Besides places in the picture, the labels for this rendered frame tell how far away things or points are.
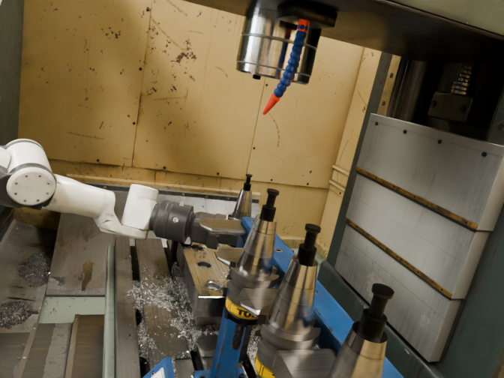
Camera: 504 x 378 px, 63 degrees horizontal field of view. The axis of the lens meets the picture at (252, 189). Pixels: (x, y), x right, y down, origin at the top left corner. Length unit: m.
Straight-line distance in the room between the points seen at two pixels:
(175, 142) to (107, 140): 0.29
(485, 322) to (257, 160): 1.30
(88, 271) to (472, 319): 1.22
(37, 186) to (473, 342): 0.94
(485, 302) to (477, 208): 0.20
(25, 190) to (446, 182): 0.87
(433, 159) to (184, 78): 1.16
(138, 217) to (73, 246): 0.77
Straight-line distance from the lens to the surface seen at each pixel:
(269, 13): 0.83
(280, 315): 0.41
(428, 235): 1.08
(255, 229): 0.49
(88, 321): 1.27
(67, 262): 1.65
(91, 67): 1.84
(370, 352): 0.32
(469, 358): 1.08
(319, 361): 0.41
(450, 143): 1.05
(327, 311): 0.47
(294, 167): 2.09
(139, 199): 0.96
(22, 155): 0.85
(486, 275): 1.02
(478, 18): 0.72
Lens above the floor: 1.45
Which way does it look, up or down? 15 degrees down
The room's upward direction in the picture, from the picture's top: 12 degrees clockwise
